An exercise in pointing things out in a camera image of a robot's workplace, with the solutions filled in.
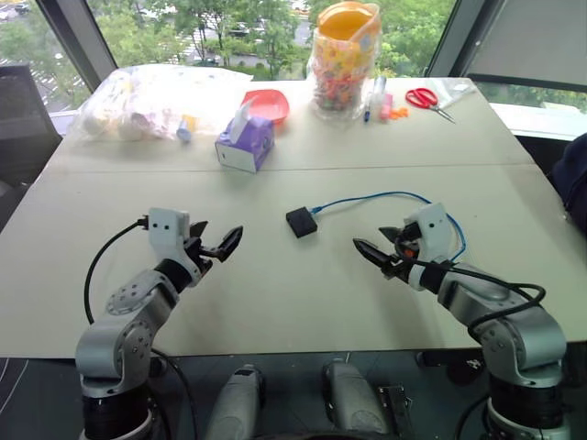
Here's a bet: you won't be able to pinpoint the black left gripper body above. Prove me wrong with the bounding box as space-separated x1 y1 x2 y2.
183 236 217 288

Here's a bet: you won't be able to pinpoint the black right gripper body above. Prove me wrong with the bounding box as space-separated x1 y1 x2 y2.
383 221 423 283

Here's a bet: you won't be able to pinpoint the small black plastic box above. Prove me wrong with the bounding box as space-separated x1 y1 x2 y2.
285 206 319 239

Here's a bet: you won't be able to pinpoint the purple tissue box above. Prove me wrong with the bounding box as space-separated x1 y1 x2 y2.
214 98 277 175

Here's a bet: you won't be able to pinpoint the blue yellow toy tube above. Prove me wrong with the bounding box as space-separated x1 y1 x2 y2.
175 115 199 144

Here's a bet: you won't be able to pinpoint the dark table clamp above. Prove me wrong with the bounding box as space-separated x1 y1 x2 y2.
415 349 488 385

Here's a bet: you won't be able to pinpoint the clear bag of toys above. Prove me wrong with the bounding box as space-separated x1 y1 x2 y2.
67 63 254 144

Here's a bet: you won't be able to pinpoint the red plastic bowl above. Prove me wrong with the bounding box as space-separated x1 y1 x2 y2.
240 88 292 127

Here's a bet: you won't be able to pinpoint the grey rounded shape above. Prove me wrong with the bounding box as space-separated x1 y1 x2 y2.
203 363 266 440
322 358 392 440

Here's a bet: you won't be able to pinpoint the clear flat plastic bag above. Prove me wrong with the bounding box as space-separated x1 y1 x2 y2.
429 76 479 112

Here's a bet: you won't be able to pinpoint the bagged jar of colourful beads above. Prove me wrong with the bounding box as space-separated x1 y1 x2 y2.
305 1 383 123

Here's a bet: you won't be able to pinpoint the person in dark clothing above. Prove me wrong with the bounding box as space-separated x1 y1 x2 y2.
549 131 587 226

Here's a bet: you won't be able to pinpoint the grey window blind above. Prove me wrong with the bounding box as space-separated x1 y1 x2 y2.
465 0 587 84

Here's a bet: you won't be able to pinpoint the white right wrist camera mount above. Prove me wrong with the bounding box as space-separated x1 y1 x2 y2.
403 203 454 292

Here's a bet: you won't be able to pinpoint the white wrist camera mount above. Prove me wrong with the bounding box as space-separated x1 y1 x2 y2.
147 207 202 276
403 203 454 292

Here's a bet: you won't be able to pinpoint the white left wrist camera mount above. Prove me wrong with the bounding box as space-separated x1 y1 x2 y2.
147 207 202 276

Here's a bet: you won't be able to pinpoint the blue cable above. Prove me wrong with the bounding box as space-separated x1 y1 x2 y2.
310 191 468 266

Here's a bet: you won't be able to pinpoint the red handled scissors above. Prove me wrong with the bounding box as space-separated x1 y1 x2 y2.
404 87 457 125

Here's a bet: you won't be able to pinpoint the black metal bracket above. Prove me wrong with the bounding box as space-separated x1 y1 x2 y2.
377 383 417 440

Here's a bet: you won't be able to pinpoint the dark window frame pillar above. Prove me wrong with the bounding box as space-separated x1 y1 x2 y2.
425 0 494 80
35 0 119 92

